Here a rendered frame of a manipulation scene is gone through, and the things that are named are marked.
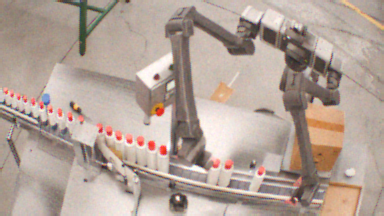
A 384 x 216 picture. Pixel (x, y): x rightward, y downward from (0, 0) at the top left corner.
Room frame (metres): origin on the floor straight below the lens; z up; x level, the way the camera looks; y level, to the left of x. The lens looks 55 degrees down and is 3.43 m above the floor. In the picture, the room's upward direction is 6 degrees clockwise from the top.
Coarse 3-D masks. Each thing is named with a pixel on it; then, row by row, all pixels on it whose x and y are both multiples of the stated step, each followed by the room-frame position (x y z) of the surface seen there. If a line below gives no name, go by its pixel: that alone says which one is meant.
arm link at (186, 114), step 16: (176, 32) 1.57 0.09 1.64; (192, 32) 1.53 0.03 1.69; (176, 48) 1.48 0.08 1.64; (176, 64) 1.44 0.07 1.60; (176, 80) 1.40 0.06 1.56; (176, 96) 1.36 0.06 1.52; (192, 96) 1.37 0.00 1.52; (176, 112) 1.32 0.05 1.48; (192, 112) 1.32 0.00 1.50; (176, 128) 1.28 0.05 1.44
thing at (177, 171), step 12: (48, 120) 1.57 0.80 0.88; (48, 132) 1.50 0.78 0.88; (60, 132) 1.51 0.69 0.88; (168, 168) 1.42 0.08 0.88; (180, 168) 1.43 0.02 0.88; (204, 180) 1.38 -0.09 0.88; (240, 180) 1.39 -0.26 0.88; (228, 192) 1.31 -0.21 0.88; (264, 192) 1.31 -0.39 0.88; (276, 192) 1.31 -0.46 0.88; (288, 192) 1.30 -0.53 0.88
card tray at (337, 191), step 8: (328, 184) 1.36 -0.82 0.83; (336, 184) 1.36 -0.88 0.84; (344, 184) 1.34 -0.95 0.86; (352, 184) 1.33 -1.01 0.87; (328, 192) 1.31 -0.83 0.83; (336, 192) 1.30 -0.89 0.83; (344, 192) 1.30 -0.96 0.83; (352, 192) 1.29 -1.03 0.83; (360, 192) 1.28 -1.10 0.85; (328, 200) 1.25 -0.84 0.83; (336, 200) 1.24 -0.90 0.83; (344, 200) 1.24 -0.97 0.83; (352, 200) 1.23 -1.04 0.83; (328, 208) 1.19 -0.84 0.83; (336, 208) 1.19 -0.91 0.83; (344, 208) 1.18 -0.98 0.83; (352, 208) 1.17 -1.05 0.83
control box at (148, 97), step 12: (156, 60) 1.55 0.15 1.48; (168, 60) 1.55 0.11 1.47; (144, 72) 1.49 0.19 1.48; (156, 72) 1.49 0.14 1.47; (168, 72) 1.50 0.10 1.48; (144, 84) 1.44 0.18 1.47; (156, 84) 1.44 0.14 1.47; (144, 96) 1.43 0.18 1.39; (156, 96) 1.43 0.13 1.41; (144, 108) 1.43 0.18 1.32
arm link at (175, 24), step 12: (180, 12) 1.62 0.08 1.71; (192, 12) 1.62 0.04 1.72; (168, 24) 1.57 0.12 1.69; (180, 24) 1.54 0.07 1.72; (204, 24) 1.63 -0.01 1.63; (216, 24) 1.68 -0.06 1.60; (216, 36) 1.65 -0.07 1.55; (228, 36) 1.67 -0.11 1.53; (228, 48) 1.69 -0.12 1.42; (252, 48) 1.70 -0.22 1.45
